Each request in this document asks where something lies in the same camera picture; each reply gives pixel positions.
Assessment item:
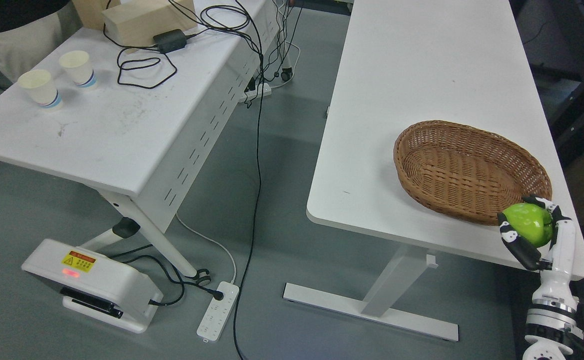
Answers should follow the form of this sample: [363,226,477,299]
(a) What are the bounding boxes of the black metal shelf rack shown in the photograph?
[510,0,584,166]

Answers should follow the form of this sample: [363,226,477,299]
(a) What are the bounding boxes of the white floor power strip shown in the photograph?
[196,281,240,343]

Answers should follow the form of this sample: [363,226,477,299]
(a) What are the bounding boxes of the brown wicker basket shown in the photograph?
[394,120,553,226]

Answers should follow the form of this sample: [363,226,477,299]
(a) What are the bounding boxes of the wooden block with hole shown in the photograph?
[101,0,197,47]

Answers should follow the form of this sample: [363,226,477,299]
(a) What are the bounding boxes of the paper cup farther back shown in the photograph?
[58,50,97,90]

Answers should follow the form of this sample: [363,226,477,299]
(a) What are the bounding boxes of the long black power cable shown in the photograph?
[172,0,267,360]

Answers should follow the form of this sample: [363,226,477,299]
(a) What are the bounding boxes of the white box machine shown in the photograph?
[21,239,163,334]

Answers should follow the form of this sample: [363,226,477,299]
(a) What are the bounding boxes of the far white power strip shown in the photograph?
[236,83,272,104]

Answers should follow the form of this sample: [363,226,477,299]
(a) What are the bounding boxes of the person leg beige trousers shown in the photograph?
[0,0,82,83]

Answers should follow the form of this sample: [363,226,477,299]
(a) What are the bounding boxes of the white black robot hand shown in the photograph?
[497,194,577,298]

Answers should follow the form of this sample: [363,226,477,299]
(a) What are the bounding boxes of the green apple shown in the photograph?
[503,203,554,248]

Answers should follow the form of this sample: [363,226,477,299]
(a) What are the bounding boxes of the black power adapter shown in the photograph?
[153,29,188,54]

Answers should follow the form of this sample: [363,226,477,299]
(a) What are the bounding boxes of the black coiled cable on table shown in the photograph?
[103,0,252,91]

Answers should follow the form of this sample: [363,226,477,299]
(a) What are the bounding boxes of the paper cup near edge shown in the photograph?
[16,69,63,111]

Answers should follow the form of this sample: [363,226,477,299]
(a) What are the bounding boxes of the white standing desk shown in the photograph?
[283,0,584,342]

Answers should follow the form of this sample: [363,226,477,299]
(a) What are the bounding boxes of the white perforated-panel table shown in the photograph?
[0,29,260,277]

